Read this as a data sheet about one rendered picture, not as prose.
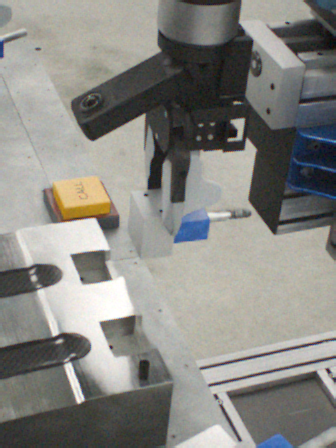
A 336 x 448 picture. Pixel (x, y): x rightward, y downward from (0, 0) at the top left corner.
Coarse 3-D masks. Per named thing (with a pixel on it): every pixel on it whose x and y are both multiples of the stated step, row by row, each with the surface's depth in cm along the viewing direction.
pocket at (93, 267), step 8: (72, 256) 102; (80, 256) 102; (88, 256) 103; (96, 256) 103; (104, 256) 103; (80, 264) 103; (88, 264) 103; (96, 264) 104; (104, 264) 104; (112, 264) 103; (80, 272) 104; (88, 272) 104; (96, 272) 104; (104, 272) 104; (112, 272) 102; (80, 280) 103; (88, 280) 103; (96, 280) 103; (104, 280) 103; (112, 280) 102
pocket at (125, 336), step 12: (108, 324) 95; (120, 324) 95; (132, 324) 96; (108, 336) 96; (120, 336) 96; (132, 336) 96; (144, 336) 95; (120, 348) 95; (132, 348) 95; (144, 348) 94
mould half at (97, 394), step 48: (0, 240) 103; (48, 240) 103; (96, 240) 104; (48, 288) 97; (96, 288) 98; (0, 336) 92; (48, 336) 92; (96, 336) 92; (0, 384) 87; (48, 384) 87; (96, 384) 87; (144, 384) 88; (0, 432) 84; (48, 432) 87; (96, 432) 89; (144, 432) 91
